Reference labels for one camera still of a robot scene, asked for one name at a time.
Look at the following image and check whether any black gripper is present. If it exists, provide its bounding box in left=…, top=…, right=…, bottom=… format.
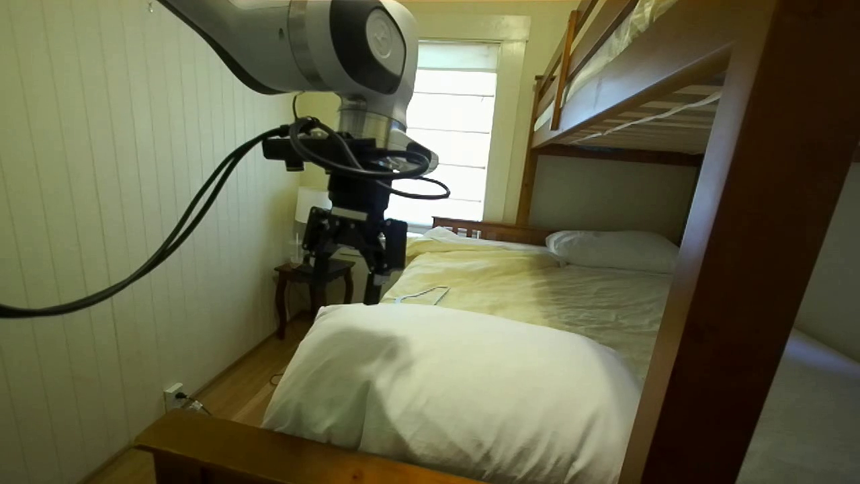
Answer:
left=303, top=174, right=405, bottom=308

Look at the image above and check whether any large white pillow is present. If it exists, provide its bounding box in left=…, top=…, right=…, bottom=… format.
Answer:
left=264, top=303, right=639, bottom=484

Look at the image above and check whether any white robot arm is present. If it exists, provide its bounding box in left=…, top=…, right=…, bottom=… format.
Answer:
left=158, top=0, right=435, bottom=303

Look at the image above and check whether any small white far pillow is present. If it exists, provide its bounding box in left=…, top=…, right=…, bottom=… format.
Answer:
left=545, top=232, right=678, bottom=272

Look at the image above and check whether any dark wooden side table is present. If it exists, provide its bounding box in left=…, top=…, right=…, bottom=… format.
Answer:
left=275, top=259, right=356, bottom=336

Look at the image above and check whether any yellow bed comforter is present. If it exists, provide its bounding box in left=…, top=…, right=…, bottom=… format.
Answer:
left=385, top=237, right=669, bottom=381

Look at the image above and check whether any window with white blinds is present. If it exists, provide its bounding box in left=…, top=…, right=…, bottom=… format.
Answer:
left=391, top=43, right=525, bottom=226

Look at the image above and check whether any upper bunk mattress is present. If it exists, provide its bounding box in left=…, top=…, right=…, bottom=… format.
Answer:
left=533, top=0, right=678, bottom=131

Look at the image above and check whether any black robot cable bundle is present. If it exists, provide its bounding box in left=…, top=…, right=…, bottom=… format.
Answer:
left=0, top=116, right=455, bottom=323

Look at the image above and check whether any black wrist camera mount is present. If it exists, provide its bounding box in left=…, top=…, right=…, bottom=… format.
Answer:
left=264, top=124, right=439, bottom=179

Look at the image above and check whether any wall power outlet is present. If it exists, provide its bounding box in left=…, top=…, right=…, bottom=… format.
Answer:
left=164, top=381, right=189, bottom=409

